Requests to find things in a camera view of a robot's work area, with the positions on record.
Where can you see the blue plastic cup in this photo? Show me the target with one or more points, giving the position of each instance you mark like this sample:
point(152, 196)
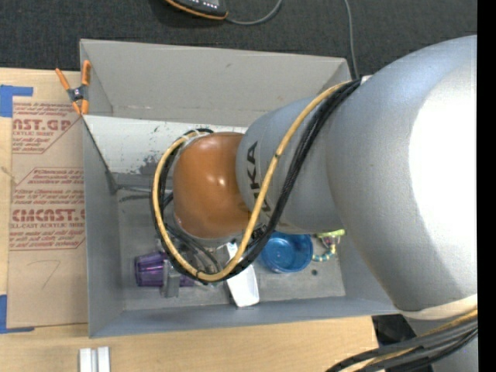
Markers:
point(284, 254)

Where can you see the brown cardboard board, red print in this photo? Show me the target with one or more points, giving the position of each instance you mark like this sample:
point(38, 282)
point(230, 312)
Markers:
point(42, 285)

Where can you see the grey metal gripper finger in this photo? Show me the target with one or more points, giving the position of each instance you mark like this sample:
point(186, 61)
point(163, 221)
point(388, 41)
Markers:
point(170, 285)

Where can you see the clear purple plastic cup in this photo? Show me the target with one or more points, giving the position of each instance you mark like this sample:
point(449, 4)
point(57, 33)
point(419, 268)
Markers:
point(149, 269)

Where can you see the grey metal bin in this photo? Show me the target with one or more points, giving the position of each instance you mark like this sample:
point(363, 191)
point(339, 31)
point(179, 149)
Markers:
point(193, 83)

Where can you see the green and yellow toy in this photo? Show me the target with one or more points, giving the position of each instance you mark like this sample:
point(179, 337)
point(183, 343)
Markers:
point(328, 242)

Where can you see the white plastic container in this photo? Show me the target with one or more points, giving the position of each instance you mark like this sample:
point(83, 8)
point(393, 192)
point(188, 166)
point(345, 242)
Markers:
point(244, 289)

